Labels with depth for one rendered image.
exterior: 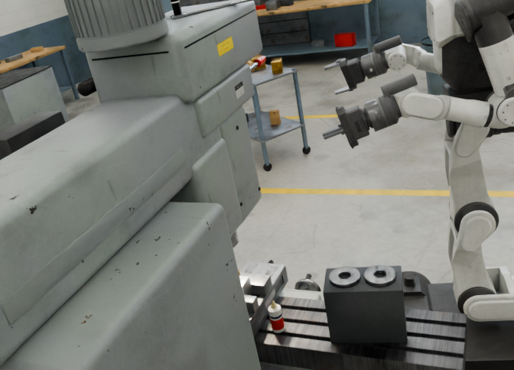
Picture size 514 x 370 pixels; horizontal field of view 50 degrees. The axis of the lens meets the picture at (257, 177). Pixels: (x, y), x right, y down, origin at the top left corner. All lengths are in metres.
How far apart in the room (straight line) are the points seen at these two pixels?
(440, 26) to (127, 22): 0.92
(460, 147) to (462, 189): 0.18
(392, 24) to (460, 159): 7.26
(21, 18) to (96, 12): 9.10
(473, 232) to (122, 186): 1.28
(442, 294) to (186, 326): 1.55
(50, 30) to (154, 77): 9.44
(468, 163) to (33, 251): 1.39
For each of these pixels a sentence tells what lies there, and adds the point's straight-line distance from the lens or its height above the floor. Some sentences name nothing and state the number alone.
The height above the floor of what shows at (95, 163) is 1.74.
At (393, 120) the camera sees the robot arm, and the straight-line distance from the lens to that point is 1.58.
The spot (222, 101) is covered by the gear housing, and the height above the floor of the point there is 1.68.
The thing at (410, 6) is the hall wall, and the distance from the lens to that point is 8.99.
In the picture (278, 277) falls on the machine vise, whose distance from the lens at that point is 1.92.
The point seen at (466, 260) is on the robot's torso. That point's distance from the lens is 2.10.
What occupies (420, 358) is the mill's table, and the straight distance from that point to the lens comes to 1.67.
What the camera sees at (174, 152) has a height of 1.66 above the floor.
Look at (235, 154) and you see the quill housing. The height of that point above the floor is 1.52.
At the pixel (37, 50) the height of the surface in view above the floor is 0.90.
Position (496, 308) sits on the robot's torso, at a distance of 2.20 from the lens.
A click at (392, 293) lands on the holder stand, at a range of 1.60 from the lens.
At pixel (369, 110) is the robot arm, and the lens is 1.57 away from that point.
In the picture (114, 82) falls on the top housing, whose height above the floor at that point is 1.80.
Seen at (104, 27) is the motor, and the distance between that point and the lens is 1.20.
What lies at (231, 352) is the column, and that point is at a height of 1.25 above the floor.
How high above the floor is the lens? 2.07
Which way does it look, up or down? 24 degrees down
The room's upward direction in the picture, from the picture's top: 11 degrees counter-clockwise
